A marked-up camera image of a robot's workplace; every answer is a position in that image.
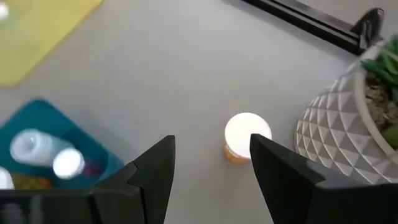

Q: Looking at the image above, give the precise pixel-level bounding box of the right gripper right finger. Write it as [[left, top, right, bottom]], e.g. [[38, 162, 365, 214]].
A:
[[249, 133, 398, 224]]

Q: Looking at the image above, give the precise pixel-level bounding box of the small white-capped pill bottle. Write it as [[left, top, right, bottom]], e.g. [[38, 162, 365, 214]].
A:
[[52, 147, 108, 181]]

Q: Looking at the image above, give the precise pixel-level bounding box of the yellow translucent plastic bin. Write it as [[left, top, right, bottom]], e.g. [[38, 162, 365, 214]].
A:
[[0, 0, 105, 87]]

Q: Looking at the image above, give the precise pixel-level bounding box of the succulent in white geometric pot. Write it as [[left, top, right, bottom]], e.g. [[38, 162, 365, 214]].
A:
[[294, 34, 398, 185]]

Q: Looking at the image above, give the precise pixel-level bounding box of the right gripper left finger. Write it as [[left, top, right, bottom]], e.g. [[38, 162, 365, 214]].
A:
[[93, 135, 177, 224]]

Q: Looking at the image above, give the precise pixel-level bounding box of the orange bottle with white cap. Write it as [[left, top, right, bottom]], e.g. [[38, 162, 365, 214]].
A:
[[223, 111, 274, 166]]

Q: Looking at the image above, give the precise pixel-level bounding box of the teal plastic bin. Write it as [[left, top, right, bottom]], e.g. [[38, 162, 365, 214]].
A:
[[0, 98, 126, 191]]

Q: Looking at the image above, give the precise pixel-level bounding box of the black frame corner clamp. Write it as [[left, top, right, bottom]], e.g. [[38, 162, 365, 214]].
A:
[[350, 7, 386, 50]]

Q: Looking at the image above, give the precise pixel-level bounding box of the translucent white pill bottle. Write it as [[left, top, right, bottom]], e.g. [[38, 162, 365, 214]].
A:
[[9, 128, 75, 168]]

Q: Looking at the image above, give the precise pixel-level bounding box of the large white-capped amber bottle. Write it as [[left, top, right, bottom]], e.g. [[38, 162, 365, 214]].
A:
[[0, 167, 54, 191]]

